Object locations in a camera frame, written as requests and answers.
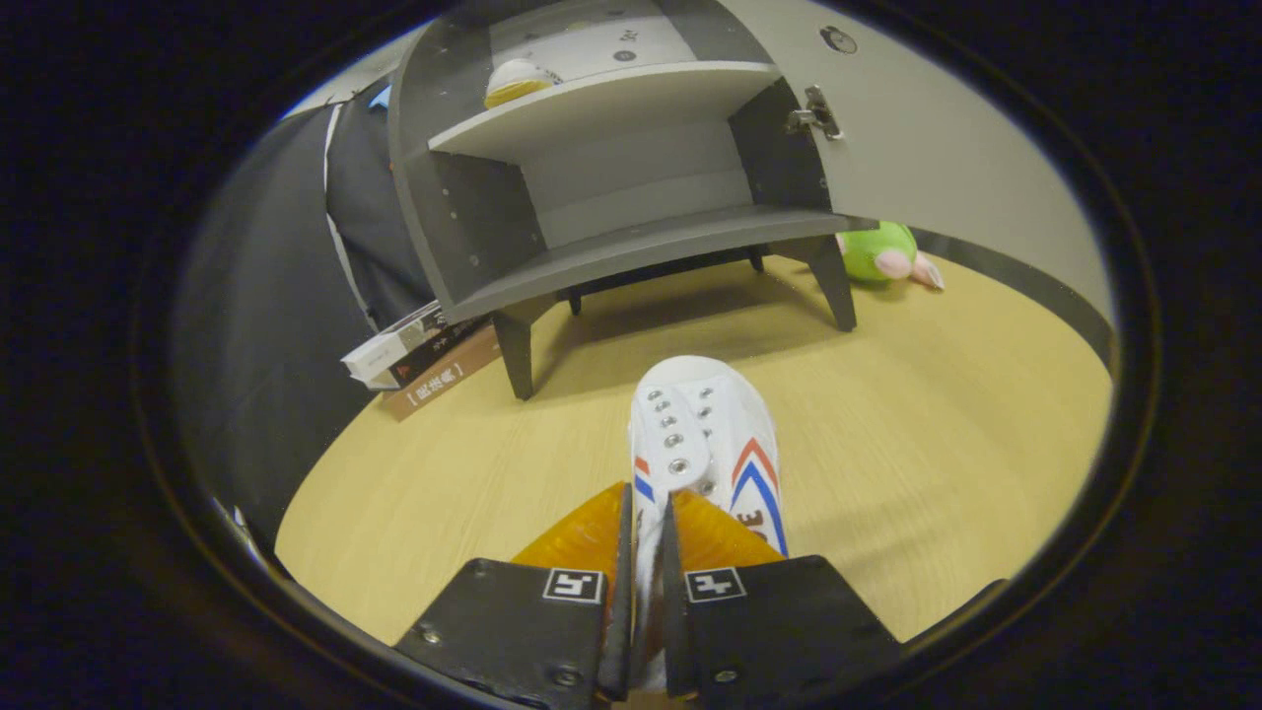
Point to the green and pink plush toy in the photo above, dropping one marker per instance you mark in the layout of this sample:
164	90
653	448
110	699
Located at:
873	251

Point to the grey shoe cabinet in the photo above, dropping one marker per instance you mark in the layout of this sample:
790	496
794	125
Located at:
611	108

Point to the black backdrop cloth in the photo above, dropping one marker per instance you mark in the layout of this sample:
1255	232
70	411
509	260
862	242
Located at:
266	325

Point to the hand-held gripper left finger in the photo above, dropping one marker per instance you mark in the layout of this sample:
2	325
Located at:
616	611

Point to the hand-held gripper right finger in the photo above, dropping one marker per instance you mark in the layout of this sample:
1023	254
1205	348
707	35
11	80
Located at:
673	611

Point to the dark book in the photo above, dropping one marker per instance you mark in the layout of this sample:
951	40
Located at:
434	357

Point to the white striped shoe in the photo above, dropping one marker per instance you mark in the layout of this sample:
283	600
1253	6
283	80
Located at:
700	414

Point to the brown book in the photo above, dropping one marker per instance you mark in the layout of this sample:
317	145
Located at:
444	383

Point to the metal cabinet hinge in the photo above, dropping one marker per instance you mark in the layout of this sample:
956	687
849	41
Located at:
816	113

